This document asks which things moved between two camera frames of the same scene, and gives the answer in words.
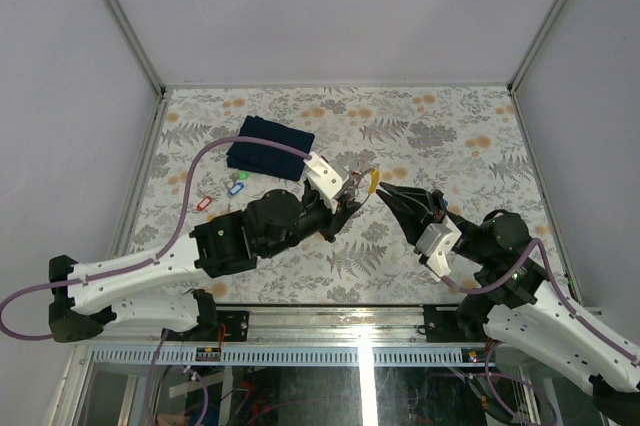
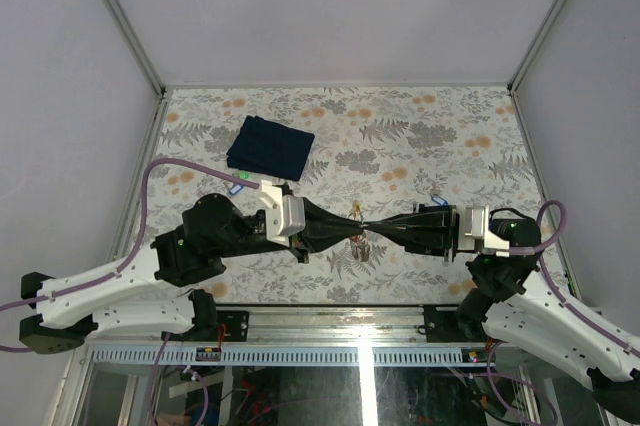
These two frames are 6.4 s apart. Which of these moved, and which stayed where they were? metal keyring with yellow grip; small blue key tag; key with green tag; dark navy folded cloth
Moved: metal keyring with yellow grip
Stayed: key with green tag; small blue key tag; dark navy folded cloth
